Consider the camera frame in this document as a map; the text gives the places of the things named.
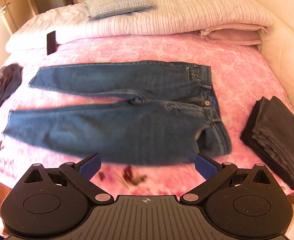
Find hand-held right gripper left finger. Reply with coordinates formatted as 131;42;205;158
24;152;113;204

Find pink pillow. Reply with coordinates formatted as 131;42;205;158
199;23;270;37
203;29;262;47

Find blue jeans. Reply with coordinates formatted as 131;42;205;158
2;60;233;167

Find white striped duvet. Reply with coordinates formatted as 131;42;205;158
5;0;274;53

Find pink floral blanket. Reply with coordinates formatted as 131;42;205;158
0;31;294;195

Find cream padded headboard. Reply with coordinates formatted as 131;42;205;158
242;0;294;125

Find checkered pillow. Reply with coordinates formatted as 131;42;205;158
84;0;155;20

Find brown garment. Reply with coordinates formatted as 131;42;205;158
0;64;23;119

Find dark grey pants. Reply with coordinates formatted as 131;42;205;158
240;96;294;190

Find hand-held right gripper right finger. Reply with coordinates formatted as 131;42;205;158
181;153;270;204

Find black phone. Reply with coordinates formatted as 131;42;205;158
46;30;57;55

